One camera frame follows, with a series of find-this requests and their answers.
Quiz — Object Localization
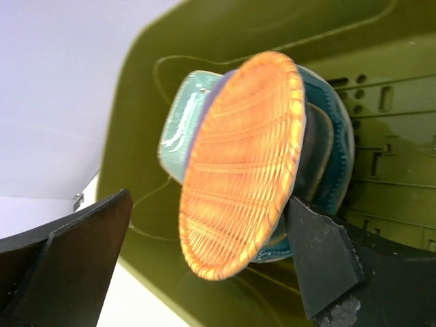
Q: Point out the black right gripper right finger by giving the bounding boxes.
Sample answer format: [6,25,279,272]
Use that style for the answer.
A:
[285,197,435,326]

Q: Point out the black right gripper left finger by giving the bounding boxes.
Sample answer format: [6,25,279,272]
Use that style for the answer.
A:
[1,189,133,327]

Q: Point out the orange woven round plate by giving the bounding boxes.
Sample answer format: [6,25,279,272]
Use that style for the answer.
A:
[178,51,307,281]

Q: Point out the mint green divided tray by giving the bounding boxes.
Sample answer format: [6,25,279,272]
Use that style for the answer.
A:
[157,70,222,184]

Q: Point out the teal scalloped plate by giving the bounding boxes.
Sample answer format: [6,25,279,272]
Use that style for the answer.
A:
[251,64,356,265]

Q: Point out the purple square dish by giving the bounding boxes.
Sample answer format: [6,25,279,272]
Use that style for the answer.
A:
[183,69,236,176]

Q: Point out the grey deer pattern plate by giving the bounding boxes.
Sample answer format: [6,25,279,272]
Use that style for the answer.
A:
[293,102,334,201]

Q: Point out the olive green plastic bin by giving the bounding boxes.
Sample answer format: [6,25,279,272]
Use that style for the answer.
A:
[98,1,435,326]

